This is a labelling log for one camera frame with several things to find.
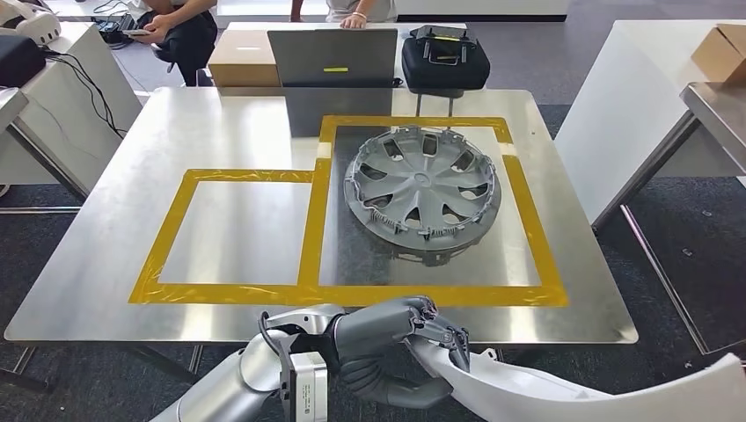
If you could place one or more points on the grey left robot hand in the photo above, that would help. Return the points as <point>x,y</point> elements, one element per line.
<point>373,332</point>

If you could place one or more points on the white curved plastic part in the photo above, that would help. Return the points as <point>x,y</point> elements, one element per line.
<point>524,396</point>

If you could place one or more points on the stainless steel workbench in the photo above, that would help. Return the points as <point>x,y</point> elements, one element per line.
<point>233,134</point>

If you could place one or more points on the grey wheel hubcap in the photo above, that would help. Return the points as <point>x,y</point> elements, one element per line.
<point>419,186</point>

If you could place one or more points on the large yellow tape square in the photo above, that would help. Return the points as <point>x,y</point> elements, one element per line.
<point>524,204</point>

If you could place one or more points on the small yellow tape square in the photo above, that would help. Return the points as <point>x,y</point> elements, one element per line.
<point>169,233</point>

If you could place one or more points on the black carry case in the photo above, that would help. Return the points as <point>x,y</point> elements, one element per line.
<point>443,73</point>

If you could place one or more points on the grey laptop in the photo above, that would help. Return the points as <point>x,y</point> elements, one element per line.
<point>332,52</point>

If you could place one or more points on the black remote controller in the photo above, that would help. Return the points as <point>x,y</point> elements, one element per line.
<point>443,41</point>

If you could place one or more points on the person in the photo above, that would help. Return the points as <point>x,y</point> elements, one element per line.
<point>361,9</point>
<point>186,41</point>

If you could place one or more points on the white desk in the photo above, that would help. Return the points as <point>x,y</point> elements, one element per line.
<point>245,25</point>

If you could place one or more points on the white panel table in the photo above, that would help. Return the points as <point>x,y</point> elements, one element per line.
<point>629,116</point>
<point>70,145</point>

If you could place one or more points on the smartphone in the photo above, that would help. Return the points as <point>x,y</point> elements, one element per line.
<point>135,32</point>

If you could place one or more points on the black electronic device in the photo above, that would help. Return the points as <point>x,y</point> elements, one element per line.
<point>113,26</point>

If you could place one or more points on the stainless steel table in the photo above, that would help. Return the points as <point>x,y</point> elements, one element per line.
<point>717,110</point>
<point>11,108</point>

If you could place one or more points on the black box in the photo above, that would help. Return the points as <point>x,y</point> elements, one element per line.
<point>17,58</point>

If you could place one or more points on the white VR headset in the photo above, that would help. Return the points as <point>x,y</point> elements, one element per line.
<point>35,26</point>

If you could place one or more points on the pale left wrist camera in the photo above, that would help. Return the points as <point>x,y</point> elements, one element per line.
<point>306,387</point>

